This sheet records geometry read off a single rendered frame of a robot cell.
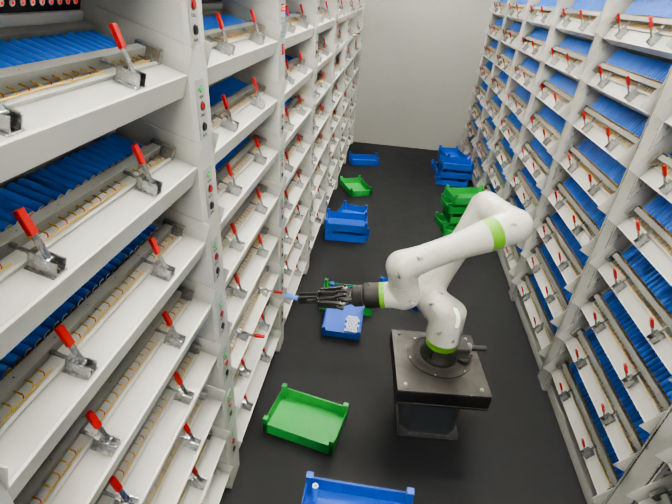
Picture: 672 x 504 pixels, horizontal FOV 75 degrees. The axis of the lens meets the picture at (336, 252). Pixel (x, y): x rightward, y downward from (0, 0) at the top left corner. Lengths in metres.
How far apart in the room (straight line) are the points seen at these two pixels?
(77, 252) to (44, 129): 0.18
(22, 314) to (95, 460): 0.37
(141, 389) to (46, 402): 0.27
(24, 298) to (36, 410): 0.18
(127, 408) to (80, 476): 0.14
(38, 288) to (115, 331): 0.22
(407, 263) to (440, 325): 0.34
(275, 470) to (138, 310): 1.11
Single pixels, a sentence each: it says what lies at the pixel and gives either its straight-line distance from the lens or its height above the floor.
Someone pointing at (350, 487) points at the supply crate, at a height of 0.36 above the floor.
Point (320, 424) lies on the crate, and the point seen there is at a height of 0.00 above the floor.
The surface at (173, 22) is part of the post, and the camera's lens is 0.95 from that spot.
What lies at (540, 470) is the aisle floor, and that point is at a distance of 2.07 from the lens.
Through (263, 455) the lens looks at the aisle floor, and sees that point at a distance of 1.88.
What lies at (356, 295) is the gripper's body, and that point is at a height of 0.65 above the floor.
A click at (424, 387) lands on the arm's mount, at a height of 0.35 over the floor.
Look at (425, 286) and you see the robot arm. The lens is 1.74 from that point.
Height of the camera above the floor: 1.56
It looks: 31 degrees down
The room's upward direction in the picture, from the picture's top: 4 degrees clockwise
